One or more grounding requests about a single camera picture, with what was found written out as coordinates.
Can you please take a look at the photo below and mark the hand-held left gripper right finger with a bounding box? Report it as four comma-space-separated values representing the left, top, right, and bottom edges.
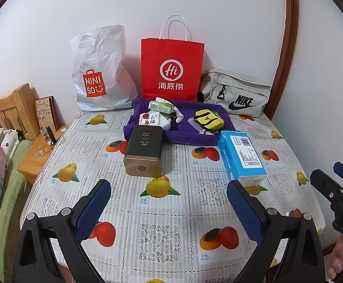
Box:
227, 180, 325, 283

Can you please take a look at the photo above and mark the red paper bag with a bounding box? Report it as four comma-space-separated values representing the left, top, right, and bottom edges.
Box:
141, 15, 205, 102

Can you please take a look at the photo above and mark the wooden nightstand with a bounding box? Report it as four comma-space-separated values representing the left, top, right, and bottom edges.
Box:
17, 125, 68, 183

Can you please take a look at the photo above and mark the dark and gold tin box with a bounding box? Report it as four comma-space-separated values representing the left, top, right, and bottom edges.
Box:
123, 125, 164, 176

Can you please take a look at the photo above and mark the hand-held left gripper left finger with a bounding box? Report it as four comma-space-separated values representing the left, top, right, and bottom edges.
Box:
12, 179, 112, 283

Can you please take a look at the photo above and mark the grey waist bag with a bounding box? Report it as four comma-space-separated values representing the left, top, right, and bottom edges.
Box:
199, 69, 271, 118

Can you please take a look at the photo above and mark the green tissue pack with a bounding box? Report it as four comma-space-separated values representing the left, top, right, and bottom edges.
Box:
148, 100, 175, 114

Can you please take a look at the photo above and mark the patterned book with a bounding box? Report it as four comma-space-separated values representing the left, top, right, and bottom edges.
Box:
34, 96, 57, 133

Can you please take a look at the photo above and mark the fruit print tablecloth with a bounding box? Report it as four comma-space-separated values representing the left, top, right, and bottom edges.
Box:
19, 110, 327, 283

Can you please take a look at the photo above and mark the black stick bottle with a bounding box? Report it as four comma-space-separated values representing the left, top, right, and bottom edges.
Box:
45, 125, 56, 146

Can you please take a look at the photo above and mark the white plastic shopping bag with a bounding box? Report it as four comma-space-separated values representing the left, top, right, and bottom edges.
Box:
70, 24, 139, 112

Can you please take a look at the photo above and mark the yellow pouch with black cord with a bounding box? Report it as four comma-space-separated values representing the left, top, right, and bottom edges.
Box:
195, 109, 223, 134

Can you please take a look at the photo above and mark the white dotted pillow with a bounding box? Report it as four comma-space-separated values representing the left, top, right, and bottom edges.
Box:
0, 128, 23, 157

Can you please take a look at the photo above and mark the blue tissue pack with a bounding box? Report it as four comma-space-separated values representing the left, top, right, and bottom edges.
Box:
218, 130, 267, 187

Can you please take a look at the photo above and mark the purple towel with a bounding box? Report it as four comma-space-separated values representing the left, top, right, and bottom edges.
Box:
123, 98, 237, 146

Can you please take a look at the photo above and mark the person's right hand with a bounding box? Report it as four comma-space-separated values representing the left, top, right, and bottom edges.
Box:
326, 234, 343, 280

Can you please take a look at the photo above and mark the wooden headboard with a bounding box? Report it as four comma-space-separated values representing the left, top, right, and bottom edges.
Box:
0, 83, 38, 140

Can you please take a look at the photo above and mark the green bed sheet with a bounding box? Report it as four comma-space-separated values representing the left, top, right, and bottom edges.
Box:
0, 140, 33, 272

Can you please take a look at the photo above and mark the wooden door frame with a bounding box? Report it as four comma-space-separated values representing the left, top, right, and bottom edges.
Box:
270, 0, 299, 121

